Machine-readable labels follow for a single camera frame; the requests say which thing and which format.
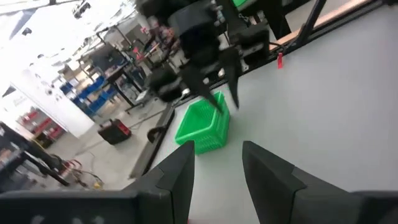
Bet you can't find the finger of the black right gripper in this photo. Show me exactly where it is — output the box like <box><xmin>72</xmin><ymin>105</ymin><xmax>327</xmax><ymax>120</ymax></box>
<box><xmin>221</xmin><ymin>25</ymin><xmax>271</xmax><ymax>110</ymax></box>
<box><xmin>147</xmin><ymin>63</ymin><xmax>223</xmax><ymax>113</ymax></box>

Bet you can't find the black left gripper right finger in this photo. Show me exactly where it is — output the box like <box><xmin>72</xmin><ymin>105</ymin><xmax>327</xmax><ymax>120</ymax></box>
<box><xmin>242</xmin><ymin>140</ymin><xmax>398</xmax><ymax>224</ymax></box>

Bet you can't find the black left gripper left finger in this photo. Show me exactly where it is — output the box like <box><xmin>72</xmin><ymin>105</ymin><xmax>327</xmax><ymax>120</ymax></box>
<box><xmin>0</xmin><ymin>140</ymin><xmax>196</xmax><ymax>224</ymax></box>

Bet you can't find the green plastic basket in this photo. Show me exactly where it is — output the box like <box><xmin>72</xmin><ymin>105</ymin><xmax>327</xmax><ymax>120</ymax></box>
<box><xmin>178</xmin><ymin>90</ymin><xmax>229</xmax><ymax>141</ymax></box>
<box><xmin>174</xmin><ymin>93</ymin><xmax>231</xmax><ymax>156</ymax></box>

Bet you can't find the red storage bin shelf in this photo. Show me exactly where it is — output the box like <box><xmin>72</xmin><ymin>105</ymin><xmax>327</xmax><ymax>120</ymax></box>
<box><xmin>17</xmin><ymin>107</ymin><xmax>68</xmax><ymax>142</ymax></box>

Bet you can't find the black clamp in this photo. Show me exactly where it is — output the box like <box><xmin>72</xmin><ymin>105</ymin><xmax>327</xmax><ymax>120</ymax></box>
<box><xmin>146</xmin><ymin>125</ymin><xmax>169</xmax><ymax>144</ymax></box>

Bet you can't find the black and red toolbox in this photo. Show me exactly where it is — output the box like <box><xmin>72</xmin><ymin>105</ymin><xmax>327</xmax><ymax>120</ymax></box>
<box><xmin>98</xmin><ymin>118</ymin><xmax>132</xmax><ymax>146</ymax></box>

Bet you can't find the grey table mat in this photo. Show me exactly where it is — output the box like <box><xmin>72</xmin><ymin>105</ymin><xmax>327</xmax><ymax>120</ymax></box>
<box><xmin>149</xmin><ymin>0</ymin><xmax>398</xmax><ymax>224</ymax></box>

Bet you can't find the blue storage bin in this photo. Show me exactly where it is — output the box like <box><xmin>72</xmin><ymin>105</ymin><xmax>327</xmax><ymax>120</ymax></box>
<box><xmin>82</xmin><ymin>88</ymin><xmax>118</xmax><ymax>118</ymax></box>
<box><xmin>74</xmin><ymin>75</ymin><xmax>106</xmax><ymax>100</ymax></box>

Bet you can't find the black workbench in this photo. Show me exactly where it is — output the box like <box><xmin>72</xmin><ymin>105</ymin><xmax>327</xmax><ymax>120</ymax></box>
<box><xmin>0</xmin><ymin>123</ymin><xmax>71</xmax><ymax>187</ymax></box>

